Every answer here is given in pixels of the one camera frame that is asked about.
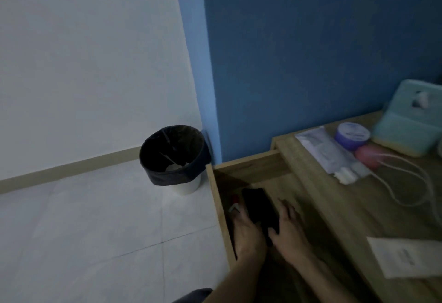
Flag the black trash bin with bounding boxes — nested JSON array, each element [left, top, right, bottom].
[[139, 125, 212, 196]]

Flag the white sunscreen bottle red cap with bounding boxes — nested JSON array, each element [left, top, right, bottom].
[[227, 194, 244, 215]]

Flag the purple round jar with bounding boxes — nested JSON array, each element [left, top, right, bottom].
[[334, 122, 371, 151]]

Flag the person's grey trousers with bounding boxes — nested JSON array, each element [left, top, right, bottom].
[[172, 288, 213, 303]]

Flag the black phone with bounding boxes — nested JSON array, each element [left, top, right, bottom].
[[241, 187, 280, 234]]

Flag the pink round container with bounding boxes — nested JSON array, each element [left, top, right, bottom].
[[355, 144, 384, 170]]

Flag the white charger adapter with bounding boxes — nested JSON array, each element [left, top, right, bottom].
[[333, 166, 360, 186]]

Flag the wooden drawer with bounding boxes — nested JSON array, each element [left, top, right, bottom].
[[205, 150, 346, 303]]

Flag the teal tissue box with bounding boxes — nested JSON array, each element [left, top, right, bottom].
[[371, 79, 442, 158]]

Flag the white cream tube black cap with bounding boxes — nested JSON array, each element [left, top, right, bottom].
[[366, 236, 442, 279]]

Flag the white charging cable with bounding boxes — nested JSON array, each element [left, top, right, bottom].
[[371, 152, 442, 224]]

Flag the person's left forearm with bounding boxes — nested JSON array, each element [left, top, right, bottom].
[[204, 254, 267, 303]]

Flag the person's right hand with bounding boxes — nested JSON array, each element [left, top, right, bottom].
[[268, 199, 313, 267]]

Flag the person's left hand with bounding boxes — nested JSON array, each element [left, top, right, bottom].
[[229, 204, 267, 262]]

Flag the clear grey sachet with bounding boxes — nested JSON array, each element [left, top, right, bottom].
[[294, 126, 373, 179]]

